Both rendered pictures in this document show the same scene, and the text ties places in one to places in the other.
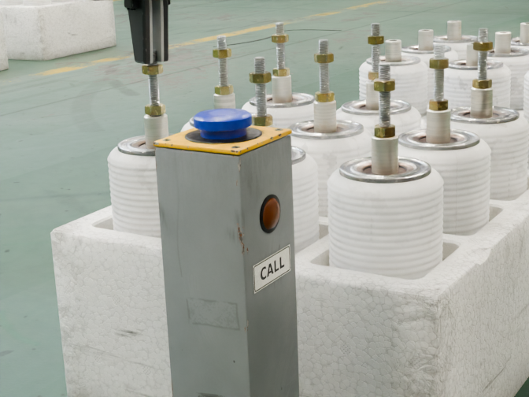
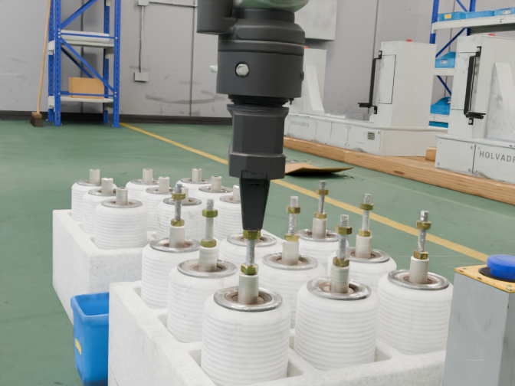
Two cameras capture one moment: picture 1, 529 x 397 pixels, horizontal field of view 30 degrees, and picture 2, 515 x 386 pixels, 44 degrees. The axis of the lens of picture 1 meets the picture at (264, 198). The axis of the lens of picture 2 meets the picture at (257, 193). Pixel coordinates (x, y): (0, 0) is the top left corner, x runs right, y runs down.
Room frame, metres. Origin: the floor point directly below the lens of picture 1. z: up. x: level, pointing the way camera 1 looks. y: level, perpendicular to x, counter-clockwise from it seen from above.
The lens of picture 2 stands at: (0.57, 0.66, 0.48)
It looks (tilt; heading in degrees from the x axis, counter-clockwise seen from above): 10 degrees down; 301
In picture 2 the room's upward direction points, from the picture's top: 3 degrees clockwise
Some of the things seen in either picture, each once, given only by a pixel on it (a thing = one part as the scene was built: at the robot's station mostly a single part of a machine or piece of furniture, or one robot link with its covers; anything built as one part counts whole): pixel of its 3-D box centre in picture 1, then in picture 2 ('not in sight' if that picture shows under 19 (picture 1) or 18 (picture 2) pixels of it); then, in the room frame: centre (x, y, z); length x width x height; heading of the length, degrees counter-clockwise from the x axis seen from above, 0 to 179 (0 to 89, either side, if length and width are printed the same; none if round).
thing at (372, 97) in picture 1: (375, 96); not in sight; (1.05, -0.13, 0.26); 0.02 x 0.02 x 0.03
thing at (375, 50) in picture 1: (375, 58); not in sight; (1.05, -0.13, 0.30); 0.01 x 0.01 x 0.08
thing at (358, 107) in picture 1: (375, 108); (251, 240); (1.05, -0.13, 0.25); 0.08 x 0.08 x 0.01
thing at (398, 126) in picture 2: not in sight; (353, 94); (2.51, -3.81, 0.45); 1.61 x 0.57 x 0.74; 146
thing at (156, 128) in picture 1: (157, 132); (248, 288); (0.92, 0.10, 0.26); 0.02 x 0.02 x 0.03
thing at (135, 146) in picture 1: (157, 146); (247, 299); (0.92, 0.10, 0.25); 0.08 x 0.08 x 0.01
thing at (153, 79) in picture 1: (153, 90); (250, 252); (0.92, 0.10, 0.30); 0.01 x 0.01 x 0.08
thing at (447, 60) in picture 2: not in sight; (460, 60); (2.58, -7.01, 0.90); 0.50 x 0.38 x 0.21; 55
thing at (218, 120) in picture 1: (223, 127); (507, 269); (0.67, 0.03, 0.32); 0.04 x 0.04 x 0.02
